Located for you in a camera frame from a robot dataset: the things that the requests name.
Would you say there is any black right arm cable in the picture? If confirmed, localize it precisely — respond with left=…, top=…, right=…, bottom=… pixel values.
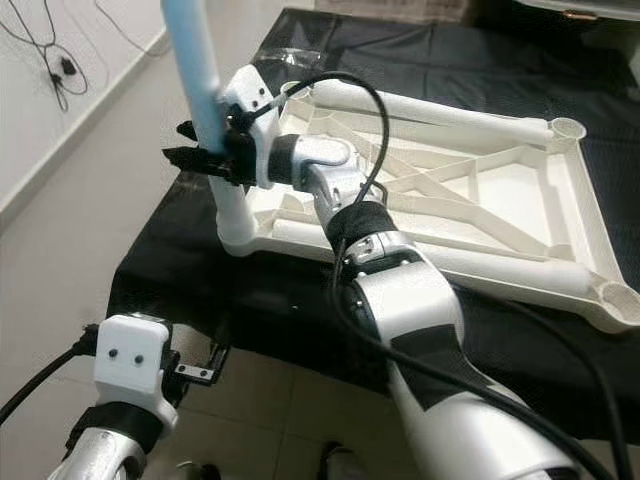
left=250, top=72, right=640, bottom=480

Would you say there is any beige patterned bench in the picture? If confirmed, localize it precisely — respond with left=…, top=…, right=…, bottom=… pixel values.
left=315, top=0, right=471, bottom=23

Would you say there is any clear plastic storage container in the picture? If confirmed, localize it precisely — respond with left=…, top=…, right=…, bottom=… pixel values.
left=525, top=0, right=640, bottom=23

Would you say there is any black plastic table cover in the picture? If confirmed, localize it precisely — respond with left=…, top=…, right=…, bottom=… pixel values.
left=108, top=8, right=640, bottom=441

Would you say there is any black wall cable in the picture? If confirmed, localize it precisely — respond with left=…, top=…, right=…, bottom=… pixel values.
left=0, top=0, right=171, bottom=111

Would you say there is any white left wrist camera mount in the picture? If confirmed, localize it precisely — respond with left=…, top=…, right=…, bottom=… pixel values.
left=93, top=313, right=176, bottom=426

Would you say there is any white plastic table top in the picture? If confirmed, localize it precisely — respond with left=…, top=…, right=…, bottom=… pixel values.
left=215, top=65, right=640, bottom=334

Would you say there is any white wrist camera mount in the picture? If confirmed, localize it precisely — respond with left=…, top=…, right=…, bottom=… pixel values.
left=93, top=313, right=176, bottom=426
left=220, top=65, right=281, bottom=191

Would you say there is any white plastic table leg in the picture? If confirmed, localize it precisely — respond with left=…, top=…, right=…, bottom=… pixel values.
left=160, top=0, right=261, bottom=259
left=260, top=225, right=611, bottom=306
left=305, top=78, right=566, bottom=143

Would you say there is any clear plastic tape piece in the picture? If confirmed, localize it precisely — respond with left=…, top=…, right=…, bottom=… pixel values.
left=265, top=45, right=326, bottom=81

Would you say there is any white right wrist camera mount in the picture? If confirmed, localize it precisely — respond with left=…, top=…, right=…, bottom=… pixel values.
left=220, top=65, right=281, bottom=191

